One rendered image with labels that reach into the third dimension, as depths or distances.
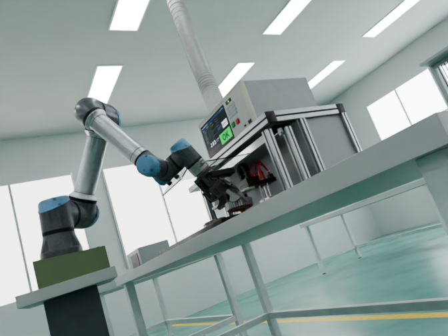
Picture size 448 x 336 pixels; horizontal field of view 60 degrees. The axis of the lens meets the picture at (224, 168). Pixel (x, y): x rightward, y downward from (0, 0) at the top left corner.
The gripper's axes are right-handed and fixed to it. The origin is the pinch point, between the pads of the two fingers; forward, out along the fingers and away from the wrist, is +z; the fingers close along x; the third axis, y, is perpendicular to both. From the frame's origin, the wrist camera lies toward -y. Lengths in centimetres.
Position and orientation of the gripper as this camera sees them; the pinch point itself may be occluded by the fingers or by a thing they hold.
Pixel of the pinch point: (240, 205)
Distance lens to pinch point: 153.9
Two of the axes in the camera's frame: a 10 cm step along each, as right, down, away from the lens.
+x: 4.5, -3.4, -8.3
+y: -5.8, 5.9, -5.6
